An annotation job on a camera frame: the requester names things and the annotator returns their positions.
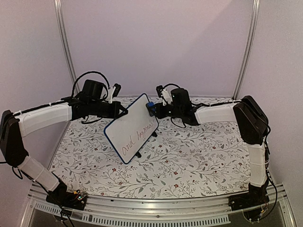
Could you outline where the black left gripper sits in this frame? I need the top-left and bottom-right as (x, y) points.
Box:
(89, 100), (128, 120)

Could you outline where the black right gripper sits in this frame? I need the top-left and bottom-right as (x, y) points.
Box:
(149, 103), (183, 120)

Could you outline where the blue whiteboard eraser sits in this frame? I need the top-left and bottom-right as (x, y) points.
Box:
(146, 102), (154, 109)

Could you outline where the small blue-framed whiteboard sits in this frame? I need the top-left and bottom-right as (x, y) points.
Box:
(104, 93), (159, 164)

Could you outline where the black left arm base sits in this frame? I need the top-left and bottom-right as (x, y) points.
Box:
(46, 189), (88, 210)

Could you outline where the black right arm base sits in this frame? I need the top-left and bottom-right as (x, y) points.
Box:
(228, 190), (269, 222)

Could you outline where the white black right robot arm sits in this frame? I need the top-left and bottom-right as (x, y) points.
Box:
(146, 86), (271, 206)

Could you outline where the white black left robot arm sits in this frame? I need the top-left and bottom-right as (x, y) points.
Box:
(0, 79), (128, 205)

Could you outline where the floral patterned tablecloth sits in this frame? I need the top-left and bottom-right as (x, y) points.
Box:
(47, 96), (263, 199)

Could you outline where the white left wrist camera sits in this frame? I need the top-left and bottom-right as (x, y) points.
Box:
(107, 83), (121, 104)

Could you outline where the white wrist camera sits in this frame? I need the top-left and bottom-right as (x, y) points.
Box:
(107, 83), (121, 104)
(156, 85), (172, 106)

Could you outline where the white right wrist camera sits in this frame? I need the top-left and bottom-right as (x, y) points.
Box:
(156, 85), (172, 106)

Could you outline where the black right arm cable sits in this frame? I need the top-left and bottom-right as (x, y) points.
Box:
(160, 83), (277, 209)

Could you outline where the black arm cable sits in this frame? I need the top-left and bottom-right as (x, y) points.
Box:
(160, 83), (277, 209)
(71, 70), (111, 95)

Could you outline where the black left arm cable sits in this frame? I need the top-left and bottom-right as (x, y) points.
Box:
(71, 70), (111, 95)

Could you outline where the right aluminium frame post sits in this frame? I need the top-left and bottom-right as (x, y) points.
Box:
(232, 0), (260, 100)

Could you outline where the aluminium frame post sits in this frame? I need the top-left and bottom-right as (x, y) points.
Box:
(232, 0), (260, 100)
(53, 0), (82, 101)

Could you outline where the aluminium front rail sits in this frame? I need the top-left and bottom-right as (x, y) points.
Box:
(21, 184), (297, 227)

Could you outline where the left aluminium frame post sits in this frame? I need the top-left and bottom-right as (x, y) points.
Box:
(53, 0), (82, 101)

